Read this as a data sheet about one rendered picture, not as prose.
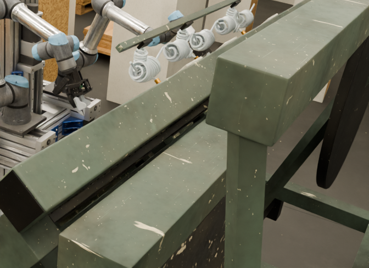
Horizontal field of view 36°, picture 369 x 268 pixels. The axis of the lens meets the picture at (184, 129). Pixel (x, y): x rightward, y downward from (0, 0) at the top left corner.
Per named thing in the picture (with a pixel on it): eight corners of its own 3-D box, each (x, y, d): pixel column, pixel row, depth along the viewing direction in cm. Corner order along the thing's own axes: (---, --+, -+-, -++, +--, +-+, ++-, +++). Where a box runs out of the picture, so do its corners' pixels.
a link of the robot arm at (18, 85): (33, 102, 289) (34, 77, 283) (12, 109, 279) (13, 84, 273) (17, 94, 294) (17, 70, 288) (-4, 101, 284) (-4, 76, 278)
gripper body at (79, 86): (83, 96, 239) (73, 69, 235) (67, 99, 242) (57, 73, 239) (92, 90, 245) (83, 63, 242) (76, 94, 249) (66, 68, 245)
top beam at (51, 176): (322, 15, 284) (310, -1, 284) (338, 3, 279) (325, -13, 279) (18, 235, 103) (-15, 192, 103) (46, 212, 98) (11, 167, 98)
